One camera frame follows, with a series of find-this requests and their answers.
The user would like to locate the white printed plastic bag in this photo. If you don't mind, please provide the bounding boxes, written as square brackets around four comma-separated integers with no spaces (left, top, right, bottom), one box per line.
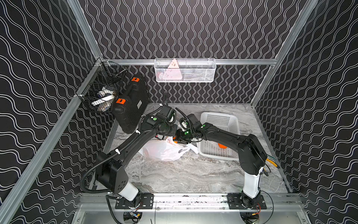
[139,137,199,161]

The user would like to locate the orange fruit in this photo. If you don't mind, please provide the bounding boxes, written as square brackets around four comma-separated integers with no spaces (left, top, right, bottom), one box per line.
[218,143,227,149]

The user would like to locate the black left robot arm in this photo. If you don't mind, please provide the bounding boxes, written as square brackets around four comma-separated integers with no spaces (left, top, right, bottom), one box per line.
[95,105,178,201]

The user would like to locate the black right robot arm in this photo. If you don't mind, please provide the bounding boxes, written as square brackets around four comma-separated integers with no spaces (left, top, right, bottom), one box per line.
[175,114,268,199]

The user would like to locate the white perforated plastic basket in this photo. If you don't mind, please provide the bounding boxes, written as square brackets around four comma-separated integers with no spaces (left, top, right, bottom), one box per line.
[198,112,240,161]

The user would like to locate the black hard tool case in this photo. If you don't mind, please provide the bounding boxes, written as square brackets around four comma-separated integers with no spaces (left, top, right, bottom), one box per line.
[112,75,149,134]

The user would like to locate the pink triangular card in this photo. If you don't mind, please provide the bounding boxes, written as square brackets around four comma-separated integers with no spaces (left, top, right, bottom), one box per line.
[163,59,183,81]

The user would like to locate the clear wall-mounted tray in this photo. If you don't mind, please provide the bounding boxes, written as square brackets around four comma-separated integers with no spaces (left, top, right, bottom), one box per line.
[154,58,217,83]

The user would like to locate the white items in wire basket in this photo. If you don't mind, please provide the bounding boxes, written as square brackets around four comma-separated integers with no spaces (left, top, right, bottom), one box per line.
[91,86,116,112]

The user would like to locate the black wire mesh basket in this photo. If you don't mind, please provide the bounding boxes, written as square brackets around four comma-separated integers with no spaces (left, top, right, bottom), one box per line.
[78,61,128,113]

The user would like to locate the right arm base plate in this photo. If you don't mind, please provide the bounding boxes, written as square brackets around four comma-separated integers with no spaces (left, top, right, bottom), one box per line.
[227,193,267,210]

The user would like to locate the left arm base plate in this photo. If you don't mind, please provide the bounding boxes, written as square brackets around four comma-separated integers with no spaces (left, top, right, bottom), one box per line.
[115,192,154,210]

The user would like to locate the yellow handled pliers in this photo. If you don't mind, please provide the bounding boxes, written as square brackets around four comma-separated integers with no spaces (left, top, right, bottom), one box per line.
[266,155,280,169]

